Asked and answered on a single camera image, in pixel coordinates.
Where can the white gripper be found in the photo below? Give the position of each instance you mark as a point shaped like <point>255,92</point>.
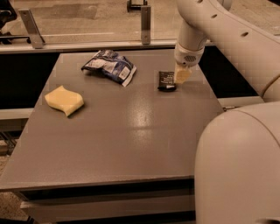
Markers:
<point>186,56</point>

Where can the black rxbar chocolate bar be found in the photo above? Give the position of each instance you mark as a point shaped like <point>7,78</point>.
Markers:
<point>166,82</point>

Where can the blue chip bag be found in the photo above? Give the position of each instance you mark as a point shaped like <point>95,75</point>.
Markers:
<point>112,65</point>

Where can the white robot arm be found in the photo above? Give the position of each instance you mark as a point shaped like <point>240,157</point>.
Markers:
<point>237,164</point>

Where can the yellow sponge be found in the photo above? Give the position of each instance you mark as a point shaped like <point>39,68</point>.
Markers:
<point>64,100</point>

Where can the grey table drawer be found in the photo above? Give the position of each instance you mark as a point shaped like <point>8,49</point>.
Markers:
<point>105,206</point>

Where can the black office chair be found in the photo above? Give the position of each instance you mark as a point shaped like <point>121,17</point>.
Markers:
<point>8,14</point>

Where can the middle metal glass bracket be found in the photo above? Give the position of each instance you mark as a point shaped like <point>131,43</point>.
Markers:
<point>146,24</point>

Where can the metal glass bracket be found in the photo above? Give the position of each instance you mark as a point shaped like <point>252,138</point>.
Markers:
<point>30,25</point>
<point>146,24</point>

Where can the left metal glass bracket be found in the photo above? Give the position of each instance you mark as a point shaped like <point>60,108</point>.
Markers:
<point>30,25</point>

